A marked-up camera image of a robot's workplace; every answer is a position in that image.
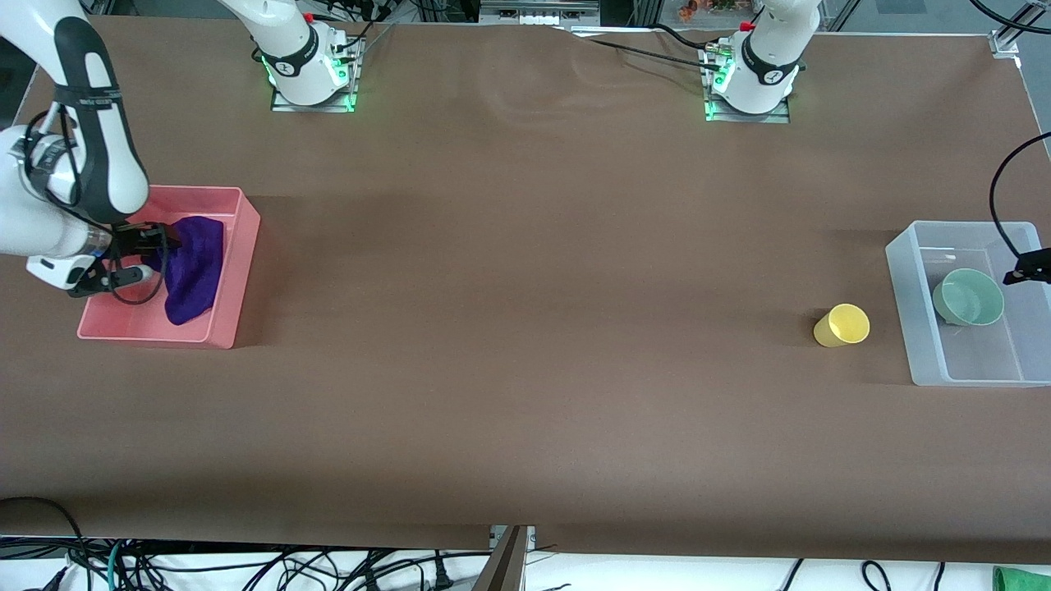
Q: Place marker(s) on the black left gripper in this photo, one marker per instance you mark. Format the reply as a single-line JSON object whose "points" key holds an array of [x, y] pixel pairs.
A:
{"points": [[1033, 266]]}

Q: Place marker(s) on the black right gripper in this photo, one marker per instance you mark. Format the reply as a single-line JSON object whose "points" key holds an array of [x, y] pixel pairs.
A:
{"points": [[134, 241]]}

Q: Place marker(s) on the purple cloth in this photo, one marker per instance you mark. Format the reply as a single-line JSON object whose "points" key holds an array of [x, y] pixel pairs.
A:
{"points": [[193, 279]]}

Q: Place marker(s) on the green ceramic bowl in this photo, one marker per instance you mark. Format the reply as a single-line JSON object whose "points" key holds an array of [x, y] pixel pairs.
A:
{"points": [[973, 300]]}

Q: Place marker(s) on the yellow plastic cup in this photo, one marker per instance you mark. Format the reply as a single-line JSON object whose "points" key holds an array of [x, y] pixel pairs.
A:
{"points": [[846, 324]]}

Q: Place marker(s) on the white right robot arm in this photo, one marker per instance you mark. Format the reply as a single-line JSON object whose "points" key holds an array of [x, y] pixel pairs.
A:
{"points": [[98, 164]]}

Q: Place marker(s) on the pink plastic bin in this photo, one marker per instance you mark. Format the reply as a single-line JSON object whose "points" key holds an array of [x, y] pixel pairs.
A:
{"points": [[123, 318]]}

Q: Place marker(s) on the clear plastic bin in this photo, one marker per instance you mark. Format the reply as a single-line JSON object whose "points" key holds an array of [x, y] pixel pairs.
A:
{"points": [[977, 353]]}

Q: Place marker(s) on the green fabric object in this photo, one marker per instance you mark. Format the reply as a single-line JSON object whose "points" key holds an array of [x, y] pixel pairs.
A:
{"points": [[1022, 579]]}

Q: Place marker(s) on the brown table cover sheet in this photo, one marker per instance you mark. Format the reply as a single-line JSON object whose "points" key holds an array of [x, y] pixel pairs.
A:
{"points": [[525, 328]]}

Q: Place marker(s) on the white power strip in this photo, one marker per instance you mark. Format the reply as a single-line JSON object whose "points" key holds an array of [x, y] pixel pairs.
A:
{"points": [[538, 10]]}

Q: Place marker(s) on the metal table leg bar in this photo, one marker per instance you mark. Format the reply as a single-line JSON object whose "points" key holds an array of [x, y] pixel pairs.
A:
{"points": [[505, 566]]}

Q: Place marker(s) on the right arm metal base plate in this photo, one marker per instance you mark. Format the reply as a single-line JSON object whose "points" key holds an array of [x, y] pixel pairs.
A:
{"points": [[316, 107]]}

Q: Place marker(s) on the aluminium frame profile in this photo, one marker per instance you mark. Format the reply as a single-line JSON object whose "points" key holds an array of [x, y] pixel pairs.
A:
{"points": [[1006, 41]]}

